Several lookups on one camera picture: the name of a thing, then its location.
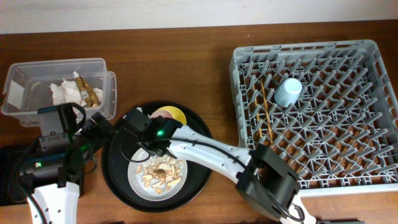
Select grey dishwasher rack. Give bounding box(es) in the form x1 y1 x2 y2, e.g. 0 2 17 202
229 40 397 197

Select white tissue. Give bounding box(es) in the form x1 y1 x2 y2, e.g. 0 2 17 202
49 79 87 107

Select black rectangular tray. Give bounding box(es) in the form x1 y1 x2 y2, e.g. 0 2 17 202
0 145 86 207

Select round black serving tray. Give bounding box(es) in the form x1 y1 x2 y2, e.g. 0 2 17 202
101 101 213 213

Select clear plastic waste bin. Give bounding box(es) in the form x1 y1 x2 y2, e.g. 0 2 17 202
1 58 117 127

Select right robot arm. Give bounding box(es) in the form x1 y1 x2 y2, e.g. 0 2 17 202
122 108 317 223

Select grey plate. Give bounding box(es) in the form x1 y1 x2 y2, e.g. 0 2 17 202
127 149 188 202

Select food scraps on plate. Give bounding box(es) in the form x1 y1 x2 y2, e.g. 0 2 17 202
135 156 185 195

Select pink cup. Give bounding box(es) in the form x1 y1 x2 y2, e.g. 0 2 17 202
151 109 173 118

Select gold foil wrapper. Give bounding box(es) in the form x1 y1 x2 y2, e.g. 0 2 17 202
73 72 100 107

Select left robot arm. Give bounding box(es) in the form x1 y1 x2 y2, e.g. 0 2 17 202
10 103 116 223

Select light blue cup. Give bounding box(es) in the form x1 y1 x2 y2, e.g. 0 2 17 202
274 78 302 107

